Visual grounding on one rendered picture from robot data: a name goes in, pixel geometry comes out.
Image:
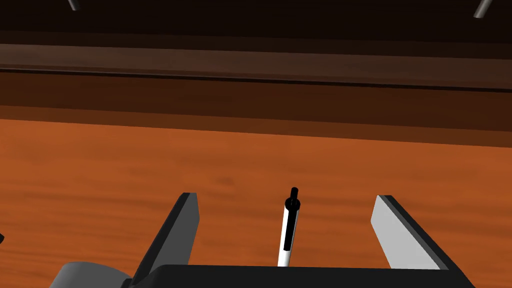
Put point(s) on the orange wooden table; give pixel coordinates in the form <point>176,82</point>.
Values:
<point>100,192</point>

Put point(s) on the white and black pen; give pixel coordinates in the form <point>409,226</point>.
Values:
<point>287,236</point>

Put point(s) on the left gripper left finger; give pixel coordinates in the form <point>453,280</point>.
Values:
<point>176,236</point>

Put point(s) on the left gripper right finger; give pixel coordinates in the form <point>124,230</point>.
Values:
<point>400,240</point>

